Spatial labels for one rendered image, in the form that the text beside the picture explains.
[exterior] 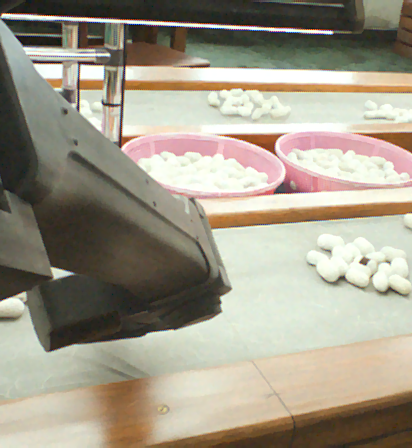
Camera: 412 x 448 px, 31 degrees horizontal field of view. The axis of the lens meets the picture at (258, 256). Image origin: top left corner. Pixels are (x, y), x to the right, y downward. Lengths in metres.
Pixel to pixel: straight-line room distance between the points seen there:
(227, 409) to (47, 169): 0.47
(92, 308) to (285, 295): 0.38
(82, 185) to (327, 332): 0.60
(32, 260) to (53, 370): 0.53
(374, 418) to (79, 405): 0.27
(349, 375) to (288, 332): 0.12
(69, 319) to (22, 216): 0.35
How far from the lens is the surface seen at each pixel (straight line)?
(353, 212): 1.13
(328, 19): 0.84
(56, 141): 0.24
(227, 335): 0.80
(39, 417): 0.64
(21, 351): 0.76
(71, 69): 1.20
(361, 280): 0.93
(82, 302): 0.56
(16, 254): 0.19
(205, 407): 0.66
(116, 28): 0.95
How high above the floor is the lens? 1.18
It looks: 27 degrees down
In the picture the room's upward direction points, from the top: 9 degrees clockwise
